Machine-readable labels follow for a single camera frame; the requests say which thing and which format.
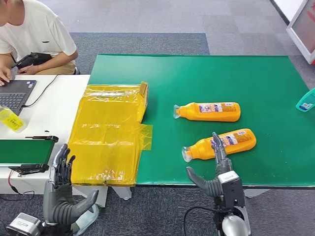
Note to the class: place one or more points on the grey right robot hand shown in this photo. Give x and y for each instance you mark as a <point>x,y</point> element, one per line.
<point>220,163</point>

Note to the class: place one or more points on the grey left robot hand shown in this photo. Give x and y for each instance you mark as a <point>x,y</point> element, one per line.
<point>59,205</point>

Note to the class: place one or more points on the orange plastic bottle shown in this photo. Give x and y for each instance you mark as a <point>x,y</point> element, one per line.
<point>202,148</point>
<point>209,112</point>

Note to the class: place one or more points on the clear bottle with yellow label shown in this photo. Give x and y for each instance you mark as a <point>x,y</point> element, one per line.
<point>12,122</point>

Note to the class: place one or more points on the teal plastic bottle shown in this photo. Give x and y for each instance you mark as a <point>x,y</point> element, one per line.
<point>306,101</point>

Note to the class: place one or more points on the plastic wrapped white table foot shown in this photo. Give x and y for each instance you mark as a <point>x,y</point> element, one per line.
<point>86,218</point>

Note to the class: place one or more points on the small green conveyor belt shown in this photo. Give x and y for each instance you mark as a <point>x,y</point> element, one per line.
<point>24,151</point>

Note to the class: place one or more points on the large green table mat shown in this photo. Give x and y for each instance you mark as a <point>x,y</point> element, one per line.
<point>209,78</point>

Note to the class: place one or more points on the yellow plastic wrapped box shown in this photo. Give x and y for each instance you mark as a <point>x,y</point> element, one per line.
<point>106,136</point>

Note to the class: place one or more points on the white table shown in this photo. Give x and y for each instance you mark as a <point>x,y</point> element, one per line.
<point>57,110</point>

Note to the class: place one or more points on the dark grey laptop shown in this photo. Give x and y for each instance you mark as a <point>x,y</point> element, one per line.
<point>14,94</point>

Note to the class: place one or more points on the black handheld controller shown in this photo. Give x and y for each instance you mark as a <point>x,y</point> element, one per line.
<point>37,59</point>

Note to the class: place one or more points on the white framed sign board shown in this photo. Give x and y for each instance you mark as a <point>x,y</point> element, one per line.
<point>304,29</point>

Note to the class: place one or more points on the person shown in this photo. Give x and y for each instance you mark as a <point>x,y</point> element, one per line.
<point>37,29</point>

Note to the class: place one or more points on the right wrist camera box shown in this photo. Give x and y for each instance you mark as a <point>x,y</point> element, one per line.
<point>231,190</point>

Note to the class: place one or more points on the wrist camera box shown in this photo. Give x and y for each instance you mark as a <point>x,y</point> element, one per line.
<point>231,190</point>
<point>24,224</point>

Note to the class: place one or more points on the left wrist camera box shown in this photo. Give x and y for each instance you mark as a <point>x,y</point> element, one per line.
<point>24,224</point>

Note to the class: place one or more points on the white table leg bracket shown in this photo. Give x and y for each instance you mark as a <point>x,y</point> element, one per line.
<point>121,192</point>
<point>255,192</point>

